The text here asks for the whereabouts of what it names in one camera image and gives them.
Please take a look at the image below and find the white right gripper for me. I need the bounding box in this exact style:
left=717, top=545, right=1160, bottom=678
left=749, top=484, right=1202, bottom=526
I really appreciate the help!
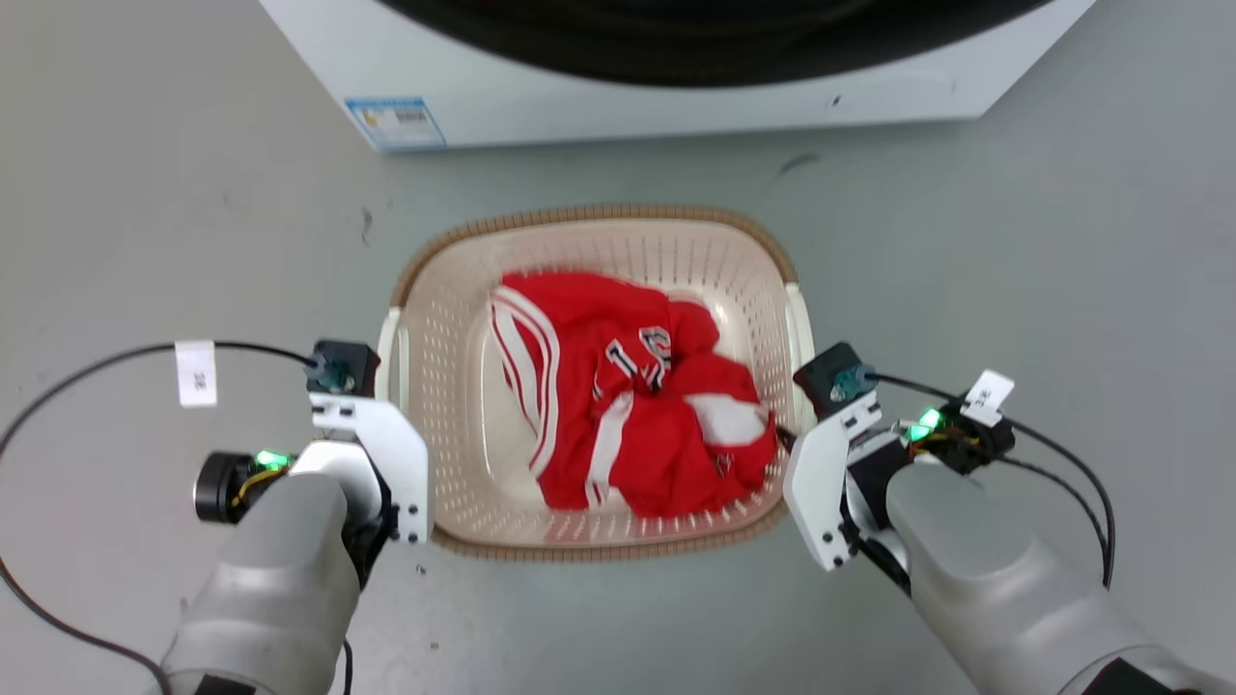
left=774, top=388, right=885, bottom=572

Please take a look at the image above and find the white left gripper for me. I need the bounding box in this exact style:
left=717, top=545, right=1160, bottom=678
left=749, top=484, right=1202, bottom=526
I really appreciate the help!
left=310, top=391, right=432, bottom=545

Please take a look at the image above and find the beige plastic laundry basket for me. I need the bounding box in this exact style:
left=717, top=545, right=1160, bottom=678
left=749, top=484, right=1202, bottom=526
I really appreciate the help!
left=376, top=204, right=818, bottom=564

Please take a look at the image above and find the red white striped jersey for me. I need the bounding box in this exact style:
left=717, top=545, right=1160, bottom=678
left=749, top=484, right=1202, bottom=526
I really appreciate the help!
left=488, top=271, right=780, bottom=519

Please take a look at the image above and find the blue white energy label sticker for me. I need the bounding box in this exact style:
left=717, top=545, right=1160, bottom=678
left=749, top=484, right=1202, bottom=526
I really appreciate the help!
left=344, top=96, right=448, bottom=152

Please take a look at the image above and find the white washing machine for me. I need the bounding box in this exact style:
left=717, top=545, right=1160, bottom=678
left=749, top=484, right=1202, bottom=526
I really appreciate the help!
left=259, top=0, right=1098, bottom=153

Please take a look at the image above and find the black round washing machine door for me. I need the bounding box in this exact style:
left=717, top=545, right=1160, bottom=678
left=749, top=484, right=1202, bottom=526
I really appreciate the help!
left=377, top=0, right=1053, bottom=90

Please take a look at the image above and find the white paper cable tag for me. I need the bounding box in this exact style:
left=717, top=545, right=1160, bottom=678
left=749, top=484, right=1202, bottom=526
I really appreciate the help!
left=175, top=340, right=218, bottom=409
left=960, top=370, right=1016, bottom=429

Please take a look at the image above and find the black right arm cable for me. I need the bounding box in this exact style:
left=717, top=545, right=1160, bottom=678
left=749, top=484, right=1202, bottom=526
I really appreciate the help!
left=867, top=372, right=1118, bottom=591

